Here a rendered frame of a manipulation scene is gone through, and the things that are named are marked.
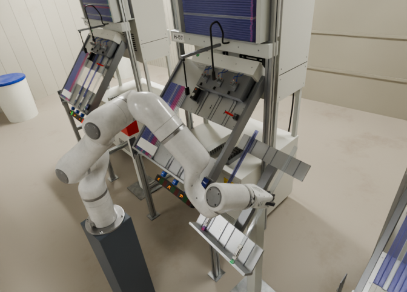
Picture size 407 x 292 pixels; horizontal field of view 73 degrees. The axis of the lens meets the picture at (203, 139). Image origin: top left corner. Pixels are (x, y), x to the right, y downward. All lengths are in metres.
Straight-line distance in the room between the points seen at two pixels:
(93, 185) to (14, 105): 3.54
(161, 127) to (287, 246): 1.58
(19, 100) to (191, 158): 4.08
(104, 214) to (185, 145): 0.72
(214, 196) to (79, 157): 0.57
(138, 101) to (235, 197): 0.40
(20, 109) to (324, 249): 4.21
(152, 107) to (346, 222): 1.93
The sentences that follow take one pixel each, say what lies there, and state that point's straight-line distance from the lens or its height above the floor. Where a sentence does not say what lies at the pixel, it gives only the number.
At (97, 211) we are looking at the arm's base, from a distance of 1.38.
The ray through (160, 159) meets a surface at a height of 0.74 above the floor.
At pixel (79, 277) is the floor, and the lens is 2.27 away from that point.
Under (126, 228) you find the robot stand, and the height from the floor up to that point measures 0.65.
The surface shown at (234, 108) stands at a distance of 1.52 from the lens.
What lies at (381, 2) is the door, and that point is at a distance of 3.69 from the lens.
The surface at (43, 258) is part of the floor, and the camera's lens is 2.51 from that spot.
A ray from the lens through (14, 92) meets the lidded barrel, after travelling 4.68.
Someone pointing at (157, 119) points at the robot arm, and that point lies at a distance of 0.79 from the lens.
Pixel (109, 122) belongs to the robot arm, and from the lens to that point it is 0.88.
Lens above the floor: 1.73
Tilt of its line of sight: 32 degrees down
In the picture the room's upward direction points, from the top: 6 degrees counter-clockwise
